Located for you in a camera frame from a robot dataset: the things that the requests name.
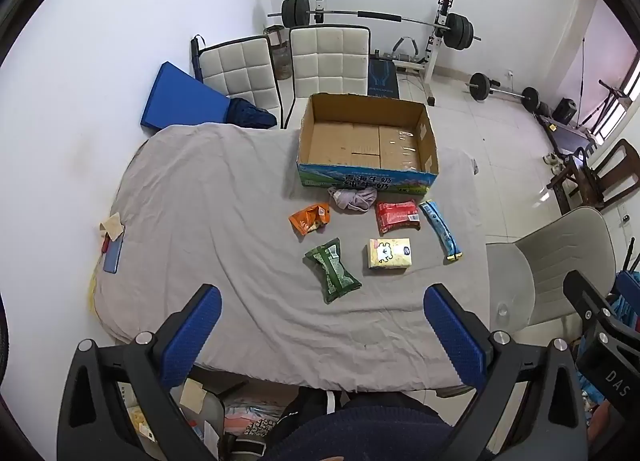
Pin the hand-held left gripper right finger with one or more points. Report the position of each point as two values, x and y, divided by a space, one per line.
455 336

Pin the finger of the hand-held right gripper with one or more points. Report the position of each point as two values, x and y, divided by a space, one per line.
587 296
631 288

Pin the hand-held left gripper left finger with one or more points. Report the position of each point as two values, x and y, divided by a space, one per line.
195 336

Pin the yellow tissue pack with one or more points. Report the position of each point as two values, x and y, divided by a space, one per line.
390 253

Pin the long blue snack packet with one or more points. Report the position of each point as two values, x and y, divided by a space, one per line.
440 231

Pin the red snack packet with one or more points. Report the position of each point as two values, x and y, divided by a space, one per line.
397 216

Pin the green snack packet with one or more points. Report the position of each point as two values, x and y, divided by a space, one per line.
332 271

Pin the orange snack packet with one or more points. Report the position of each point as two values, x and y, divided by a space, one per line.
307 220

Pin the pink grey cloth bundle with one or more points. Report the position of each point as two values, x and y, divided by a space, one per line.
352 200

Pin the cardboard box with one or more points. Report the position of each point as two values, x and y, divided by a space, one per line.
360 141

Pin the beige plastic chair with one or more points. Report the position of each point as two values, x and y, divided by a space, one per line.
565 251

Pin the dark wooden chair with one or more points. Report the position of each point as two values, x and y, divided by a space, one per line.
595 181

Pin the blue phone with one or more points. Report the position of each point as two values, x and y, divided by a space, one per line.
112 256

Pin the light slipper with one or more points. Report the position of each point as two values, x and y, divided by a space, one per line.
554 162

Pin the black round weight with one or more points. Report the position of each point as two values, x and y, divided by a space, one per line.
564 111

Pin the window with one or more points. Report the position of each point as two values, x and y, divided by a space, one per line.
622 96

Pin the dark blue garment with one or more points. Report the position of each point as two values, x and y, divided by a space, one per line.
250 116

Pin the blue foam mat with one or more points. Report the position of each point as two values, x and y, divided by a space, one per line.
185 101

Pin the short barbell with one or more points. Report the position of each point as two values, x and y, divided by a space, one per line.
480 86

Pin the black weight bench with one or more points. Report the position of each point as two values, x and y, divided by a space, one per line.
382 78

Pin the white padded chair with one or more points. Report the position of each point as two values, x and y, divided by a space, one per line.
235 71
327 61

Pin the dark folded stand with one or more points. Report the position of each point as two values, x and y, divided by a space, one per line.
196 58

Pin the white barbell rack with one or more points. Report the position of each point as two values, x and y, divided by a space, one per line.
432 56

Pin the long barbell with black plates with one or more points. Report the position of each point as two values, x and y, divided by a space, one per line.
380 16

